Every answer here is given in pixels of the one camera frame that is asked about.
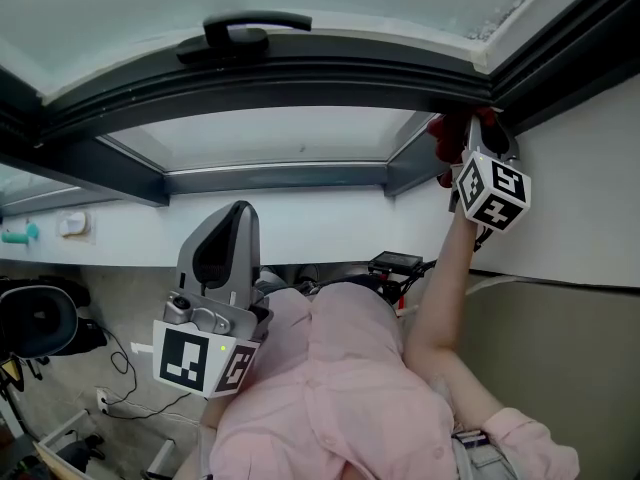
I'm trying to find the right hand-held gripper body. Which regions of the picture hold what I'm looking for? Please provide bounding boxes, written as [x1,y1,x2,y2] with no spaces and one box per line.
[448,149,533,234]

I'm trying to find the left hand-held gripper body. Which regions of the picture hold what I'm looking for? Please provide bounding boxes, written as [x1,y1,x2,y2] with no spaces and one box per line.
[151,290,275,401]

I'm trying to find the dark red cloth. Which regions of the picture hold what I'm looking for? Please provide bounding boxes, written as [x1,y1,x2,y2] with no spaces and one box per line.
[426,106,497,189]

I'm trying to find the white window sill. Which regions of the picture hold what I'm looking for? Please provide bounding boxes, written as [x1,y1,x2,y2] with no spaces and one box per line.
[0,87,640,289]

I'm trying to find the person's left forearm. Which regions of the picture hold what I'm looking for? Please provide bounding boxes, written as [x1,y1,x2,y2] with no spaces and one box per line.
[199,394,232,429]

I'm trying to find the person's right forearm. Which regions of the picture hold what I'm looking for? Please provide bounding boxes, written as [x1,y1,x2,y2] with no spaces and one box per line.
[402,211,507,432]

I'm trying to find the black bag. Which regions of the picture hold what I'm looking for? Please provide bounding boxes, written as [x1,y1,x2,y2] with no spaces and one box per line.
[29,273,110,357]

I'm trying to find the small black box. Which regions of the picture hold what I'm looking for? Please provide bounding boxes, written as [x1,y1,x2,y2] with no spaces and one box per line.
[367,249,425,276]

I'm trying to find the bagged white slipper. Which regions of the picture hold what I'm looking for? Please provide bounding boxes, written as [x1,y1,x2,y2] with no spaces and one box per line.
[55,209,97,245]

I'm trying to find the small low glass pane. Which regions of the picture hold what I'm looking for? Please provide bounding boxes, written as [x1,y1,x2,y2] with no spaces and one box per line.
[99,105,437,173]

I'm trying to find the person's pink shirt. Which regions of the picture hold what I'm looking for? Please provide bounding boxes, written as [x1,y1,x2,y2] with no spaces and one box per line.
[207,281,581,480]

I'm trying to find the black office chair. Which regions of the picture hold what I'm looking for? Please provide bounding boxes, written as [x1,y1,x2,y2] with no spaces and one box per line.
[0,284,80,360]

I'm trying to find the open light wooden box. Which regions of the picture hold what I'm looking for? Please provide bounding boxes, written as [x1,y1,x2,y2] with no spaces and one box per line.
[31,407,177,480]

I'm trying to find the person's grey trousers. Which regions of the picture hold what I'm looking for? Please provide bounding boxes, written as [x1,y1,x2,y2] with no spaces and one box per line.
[451,429,522,480]

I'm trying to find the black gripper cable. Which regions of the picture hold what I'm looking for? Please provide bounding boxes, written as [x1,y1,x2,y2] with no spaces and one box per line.
[472,224,497,254]

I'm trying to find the black power cable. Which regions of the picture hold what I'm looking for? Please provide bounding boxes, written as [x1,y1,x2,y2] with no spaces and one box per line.
[106,324,195,420]

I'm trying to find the white cable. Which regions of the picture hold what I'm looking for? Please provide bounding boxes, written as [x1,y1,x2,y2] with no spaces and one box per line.
[463,274,527,298]

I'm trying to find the dark fixed window frame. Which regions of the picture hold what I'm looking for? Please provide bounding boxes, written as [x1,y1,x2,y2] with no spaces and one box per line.
[0,0,640,208]

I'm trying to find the black window handle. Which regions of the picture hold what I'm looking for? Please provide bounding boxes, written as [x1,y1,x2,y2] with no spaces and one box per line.
[174,10,314,66]

